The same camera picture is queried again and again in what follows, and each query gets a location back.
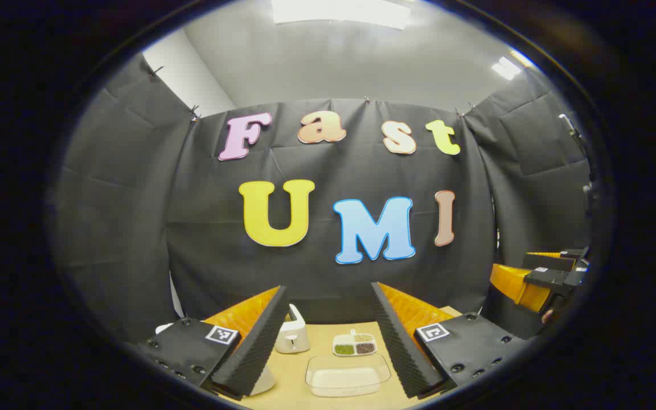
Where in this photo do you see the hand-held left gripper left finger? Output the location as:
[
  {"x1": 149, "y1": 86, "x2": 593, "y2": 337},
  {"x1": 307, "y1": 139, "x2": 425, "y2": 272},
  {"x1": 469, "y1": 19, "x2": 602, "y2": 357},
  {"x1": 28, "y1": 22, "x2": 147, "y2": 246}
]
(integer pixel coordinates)
[{"x1": 134, "y1": 285, "x2": 290, "y2": 401}]

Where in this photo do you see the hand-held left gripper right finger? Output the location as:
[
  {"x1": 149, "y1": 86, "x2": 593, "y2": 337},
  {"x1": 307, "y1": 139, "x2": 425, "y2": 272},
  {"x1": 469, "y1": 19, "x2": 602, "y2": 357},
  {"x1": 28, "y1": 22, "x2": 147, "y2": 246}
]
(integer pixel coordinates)
[{"x1": 370, "y1": 281, "x2": 528, "y2": 399}]

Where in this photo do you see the white divided grain dish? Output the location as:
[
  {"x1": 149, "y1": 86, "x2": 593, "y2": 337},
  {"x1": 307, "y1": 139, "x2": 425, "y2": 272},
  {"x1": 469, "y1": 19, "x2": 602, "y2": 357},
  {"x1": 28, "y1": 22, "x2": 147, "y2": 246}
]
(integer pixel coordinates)
[{"x1": 333, "y1": 329, "x2": 378, "y2": 357}]

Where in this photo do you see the clear plastic rice container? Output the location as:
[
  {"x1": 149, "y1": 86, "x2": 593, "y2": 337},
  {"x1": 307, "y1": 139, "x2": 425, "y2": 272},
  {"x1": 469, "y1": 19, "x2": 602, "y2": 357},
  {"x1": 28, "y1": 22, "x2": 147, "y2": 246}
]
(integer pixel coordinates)
[{"x1": 305, "y1": 353, "x2": 391, "y2": 397}]

